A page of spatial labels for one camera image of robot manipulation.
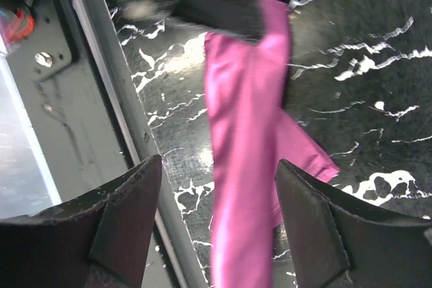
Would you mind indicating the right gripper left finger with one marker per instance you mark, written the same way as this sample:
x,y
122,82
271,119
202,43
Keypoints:
x,y
99,239

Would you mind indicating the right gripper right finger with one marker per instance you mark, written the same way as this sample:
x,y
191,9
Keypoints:
x,y
337,240

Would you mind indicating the purple cloth napkin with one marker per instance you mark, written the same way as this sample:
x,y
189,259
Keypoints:
x,y
250,134

